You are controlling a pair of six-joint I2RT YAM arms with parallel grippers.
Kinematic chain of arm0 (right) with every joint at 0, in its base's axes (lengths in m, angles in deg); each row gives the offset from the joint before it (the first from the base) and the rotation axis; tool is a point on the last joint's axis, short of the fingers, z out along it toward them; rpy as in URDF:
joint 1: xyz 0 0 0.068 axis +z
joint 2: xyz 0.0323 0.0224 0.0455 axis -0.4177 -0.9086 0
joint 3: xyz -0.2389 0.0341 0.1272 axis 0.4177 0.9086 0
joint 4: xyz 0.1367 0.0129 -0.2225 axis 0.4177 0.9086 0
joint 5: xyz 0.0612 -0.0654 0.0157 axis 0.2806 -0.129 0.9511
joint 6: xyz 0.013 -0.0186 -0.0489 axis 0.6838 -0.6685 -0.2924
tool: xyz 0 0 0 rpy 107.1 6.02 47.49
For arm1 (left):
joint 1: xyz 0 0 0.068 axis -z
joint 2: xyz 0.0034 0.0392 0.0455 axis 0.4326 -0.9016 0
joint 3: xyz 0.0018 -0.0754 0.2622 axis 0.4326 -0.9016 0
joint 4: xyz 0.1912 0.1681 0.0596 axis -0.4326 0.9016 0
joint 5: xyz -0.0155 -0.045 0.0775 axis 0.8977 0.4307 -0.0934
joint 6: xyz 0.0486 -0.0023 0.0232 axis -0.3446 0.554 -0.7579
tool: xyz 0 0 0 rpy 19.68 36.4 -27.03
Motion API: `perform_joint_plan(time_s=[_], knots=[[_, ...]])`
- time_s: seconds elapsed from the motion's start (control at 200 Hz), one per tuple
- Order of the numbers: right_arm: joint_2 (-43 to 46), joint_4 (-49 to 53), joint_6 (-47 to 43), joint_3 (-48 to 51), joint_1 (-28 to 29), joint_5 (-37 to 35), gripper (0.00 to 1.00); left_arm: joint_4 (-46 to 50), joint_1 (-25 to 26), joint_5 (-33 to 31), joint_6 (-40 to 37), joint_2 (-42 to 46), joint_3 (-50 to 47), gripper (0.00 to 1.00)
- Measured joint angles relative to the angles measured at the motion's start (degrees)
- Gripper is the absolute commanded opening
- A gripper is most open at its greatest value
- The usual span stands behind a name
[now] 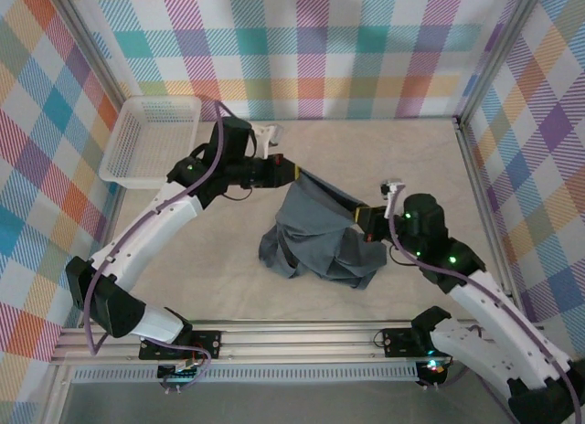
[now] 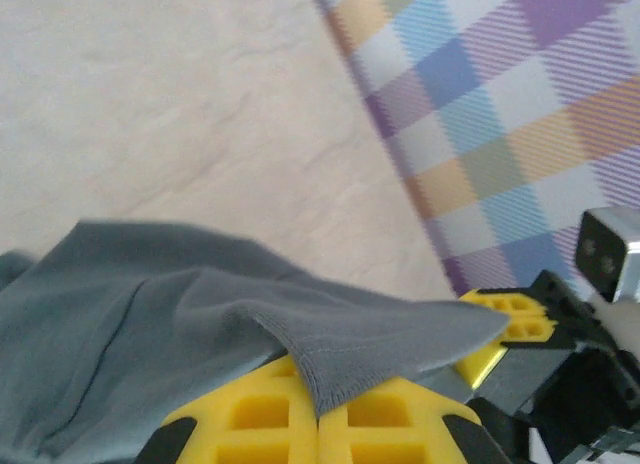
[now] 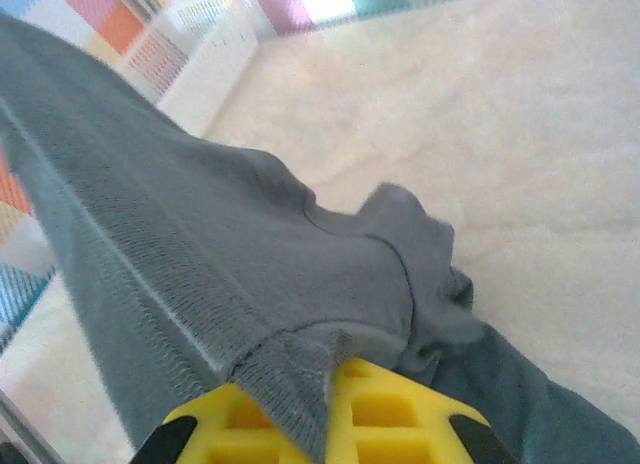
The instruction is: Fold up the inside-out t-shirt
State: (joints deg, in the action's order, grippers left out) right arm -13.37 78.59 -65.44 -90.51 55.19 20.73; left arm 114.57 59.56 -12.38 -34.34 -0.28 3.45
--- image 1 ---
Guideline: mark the aluminium frame bar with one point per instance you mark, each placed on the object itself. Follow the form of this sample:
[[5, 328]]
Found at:
[[55, 396]]

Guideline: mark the grey t-shirt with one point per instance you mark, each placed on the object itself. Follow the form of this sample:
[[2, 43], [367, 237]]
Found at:
[[320, 232]]

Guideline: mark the white plastic basket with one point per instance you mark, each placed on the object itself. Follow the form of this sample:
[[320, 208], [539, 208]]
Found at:
[[146, 140]]

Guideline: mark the electronics board with lit LEDs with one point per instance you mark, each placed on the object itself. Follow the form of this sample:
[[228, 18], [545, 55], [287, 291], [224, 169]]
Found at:
[[434, 368]]

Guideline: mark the black electronics board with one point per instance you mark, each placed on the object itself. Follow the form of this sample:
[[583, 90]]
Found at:
[[178, 374]]

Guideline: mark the aluminium frame post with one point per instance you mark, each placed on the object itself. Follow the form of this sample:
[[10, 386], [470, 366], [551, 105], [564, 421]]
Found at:
[[82, 31], [496, 54]]

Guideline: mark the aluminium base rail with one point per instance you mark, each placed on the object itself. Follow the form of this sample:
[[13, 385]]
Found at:
[[297, 339]]

